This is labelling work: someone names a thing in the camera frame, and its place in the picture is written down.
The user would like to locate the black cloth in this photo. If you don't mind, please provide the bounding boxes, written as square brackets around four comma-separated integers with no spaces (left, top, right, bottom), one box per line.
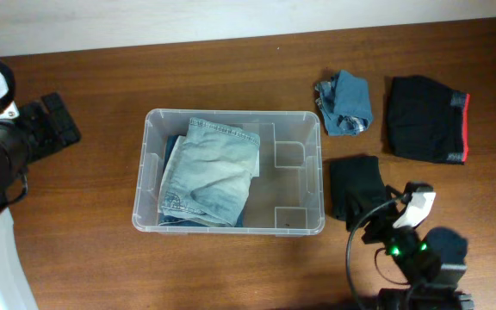
[330,155,387,223]

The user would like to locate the black shorts with red band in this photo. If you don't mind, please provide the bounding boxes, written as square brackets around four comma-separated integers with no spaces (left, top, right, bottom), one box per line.
[387,75,470,164]

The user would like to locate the small blue denim garment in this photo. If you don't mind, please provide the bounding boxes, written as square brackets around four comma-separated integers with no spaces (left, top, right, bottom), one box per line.
[314,70,374,136]

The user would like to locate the clear plastic storage container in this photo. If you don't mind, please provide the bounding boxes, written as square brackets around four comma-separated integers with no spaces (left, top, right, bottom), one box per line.
[132,108,326,236]

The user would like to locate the dark blue jeans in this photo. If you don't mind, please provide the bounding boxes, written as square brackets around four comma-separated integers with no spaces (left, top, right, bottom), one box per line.
[158,135,250,227]

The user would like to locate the light grey jeans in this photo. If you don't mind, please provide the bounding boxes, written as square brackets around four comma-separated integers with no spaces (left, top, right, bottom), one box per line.
[158,117,260,227]

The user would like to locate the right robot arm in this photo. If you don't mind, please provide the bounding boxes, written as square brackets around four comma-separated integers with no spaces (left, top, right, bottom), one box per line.
[345,183,474,309]

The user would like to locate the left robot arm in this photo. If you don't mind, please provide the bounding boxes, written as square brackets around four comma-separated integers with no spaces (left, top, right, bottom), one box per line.
[0,59,81,309]

